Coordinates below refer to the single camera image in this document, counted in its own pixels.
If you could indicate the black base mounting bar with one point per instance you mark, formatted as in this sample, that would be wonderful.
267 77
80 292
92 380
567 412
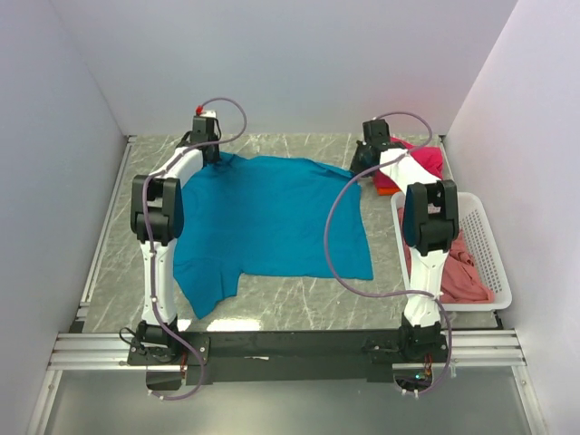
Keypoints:
291 356

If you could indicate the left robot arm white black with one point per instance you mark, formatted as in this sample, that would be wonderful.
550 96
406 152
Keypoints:
157 219

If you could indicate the white plastic laundry basket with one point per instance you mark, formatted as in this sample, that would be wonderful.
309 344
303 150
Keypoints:
478 235

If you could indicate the orange folded t shirt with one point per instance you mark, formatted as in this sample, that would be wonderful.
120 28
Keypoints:
387 190

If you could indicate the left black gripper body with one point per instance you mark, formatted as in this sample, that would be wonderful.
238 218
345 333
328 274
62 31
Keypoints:
212 152

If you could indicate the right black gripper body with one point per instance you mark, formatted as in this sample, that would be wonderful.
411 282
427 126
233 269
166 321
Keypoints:
361 161

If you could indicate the blue t shirt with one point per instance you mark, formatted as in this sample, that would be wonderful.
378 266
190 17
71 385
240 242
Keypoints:
267 216

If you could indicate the salmon pink t shirt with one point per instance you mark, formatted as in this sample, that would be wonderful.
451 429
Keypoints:
460 279

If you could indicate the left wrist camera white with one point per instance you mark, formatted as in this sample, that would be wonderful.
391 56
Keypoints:
202 111

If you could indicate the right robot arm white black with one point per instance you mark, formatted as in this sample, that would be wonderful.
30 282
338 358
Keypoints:
430 224

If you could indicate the magenta folded t shirt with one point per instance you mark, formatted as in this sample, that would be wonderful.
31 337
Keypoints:
430 158

